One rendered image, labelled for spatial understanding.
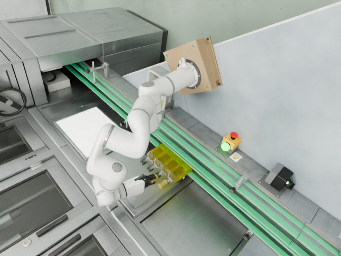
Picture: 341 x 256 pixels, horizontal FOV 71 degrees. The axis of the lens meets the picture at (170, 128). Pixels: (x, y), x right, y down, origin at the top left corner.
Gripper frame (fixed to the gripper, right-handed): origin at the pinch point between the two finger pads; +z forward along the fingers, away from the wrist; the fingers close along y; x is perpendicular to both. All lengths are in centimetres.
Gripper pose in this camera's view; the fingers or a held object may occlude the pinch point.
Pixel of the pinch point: (151, 179)
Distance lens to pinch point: 128.8
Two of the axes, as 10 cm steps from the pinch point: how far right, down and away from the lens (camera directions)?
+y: 1.4, -7.5, -6.5
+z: 8.6, -2.4, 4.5
